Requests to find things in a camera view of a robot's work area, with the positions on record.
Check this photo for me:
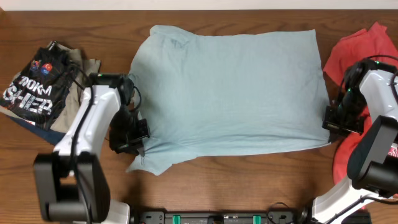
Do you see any light blue t-shirt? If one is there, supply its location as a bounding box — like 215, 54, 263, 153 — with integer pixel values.
129, 25, 330, 175

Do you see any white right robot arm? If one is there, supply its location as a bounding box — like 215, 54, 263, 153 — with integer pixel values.
297, 55, 397, 223

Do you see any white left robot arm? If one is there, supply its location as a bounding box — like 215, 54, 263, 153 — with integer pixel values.
34, 73, 150, 223

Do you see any navy folded garment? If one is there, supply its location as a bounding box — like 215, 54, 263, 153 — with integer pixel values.
8, 116, 65, 146

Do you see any red printed t-shirt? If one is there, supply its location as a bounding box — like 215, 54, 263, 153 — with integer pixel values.
323, 22, 397, 184

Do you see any beige folded garment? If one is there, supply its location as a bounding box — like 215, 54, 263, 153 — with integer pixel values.
1, 41, 101, 133

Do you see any black printed folded shirt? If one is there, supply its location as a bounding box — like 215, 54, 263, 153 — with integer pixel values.
1, 47, 78, 131

